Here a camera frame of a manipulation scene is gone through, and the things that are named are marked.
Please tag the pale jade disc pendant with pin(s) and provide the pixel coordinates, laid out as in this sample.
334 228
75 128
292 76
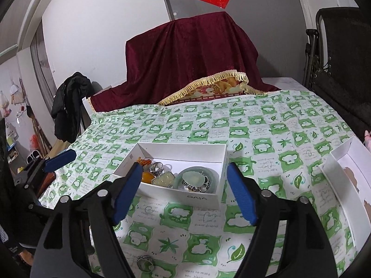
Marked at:
193 178

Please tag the person left hand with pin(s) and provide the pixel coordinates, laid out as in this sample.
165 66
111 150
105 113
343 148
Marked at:
27 257

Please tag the black jacket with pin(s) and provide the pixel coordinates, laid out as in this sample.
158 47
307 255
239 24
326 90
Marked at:
66 108

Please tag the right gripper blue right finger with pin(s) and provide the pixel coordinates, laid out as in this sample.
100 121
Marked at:
306 251

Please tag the silver framed jade pendant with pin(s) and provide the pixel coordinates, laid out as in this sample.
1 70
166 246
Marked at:
165 180

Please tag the green jade bangle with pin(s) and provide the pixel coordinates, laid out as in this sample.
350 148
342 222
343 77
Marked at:
177 184

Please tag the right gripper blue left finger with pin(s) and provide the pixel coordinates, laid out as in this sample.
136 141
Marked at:
78 228

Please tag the dark folding chair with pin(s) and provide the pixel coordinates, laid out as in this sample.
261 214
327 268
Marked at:
338 64

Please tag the gold fringed embroidered pillow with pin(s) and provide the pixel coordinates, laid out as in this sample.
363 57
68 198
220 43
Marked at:
220 85

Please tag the green white patterned bedsheet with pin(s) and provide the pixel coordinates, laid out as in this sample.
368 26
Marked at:
280 140

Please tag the dark red velvet cloth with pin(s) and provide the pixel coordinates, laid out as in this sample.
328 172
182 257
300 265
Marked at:
169 61

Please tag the white slippers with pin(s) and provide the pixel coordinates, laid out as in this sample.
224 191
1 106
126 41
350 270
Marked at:
33 155

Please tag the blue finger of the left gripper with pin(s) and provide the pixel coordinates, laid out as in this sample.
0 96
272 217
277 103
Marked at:
60 160

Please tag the white box lid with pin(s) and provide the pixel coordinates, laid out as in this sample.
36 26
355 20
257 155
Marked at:
347 168

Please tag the white vivo phone box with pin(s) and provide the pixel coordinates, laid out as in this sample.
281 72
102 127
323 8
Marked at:
175 158

